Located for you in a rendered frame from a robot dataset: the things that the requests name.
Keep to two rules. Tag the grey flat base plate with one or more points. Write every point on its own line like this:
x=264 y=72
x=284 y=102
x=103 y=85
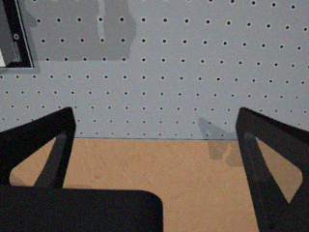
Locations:
x=175 y=70

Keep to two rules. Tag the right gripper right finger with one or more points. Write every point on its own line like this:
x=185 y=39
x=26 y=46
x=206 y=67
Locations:
x=268 y=200

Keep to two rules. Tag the white grid rack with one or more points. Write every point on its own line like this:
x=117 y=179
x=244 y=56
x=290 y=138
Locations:
x=6 y=40

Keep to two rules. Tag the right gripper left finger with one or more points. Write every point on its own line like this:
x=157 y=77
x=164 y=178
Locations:
x=19 y=143

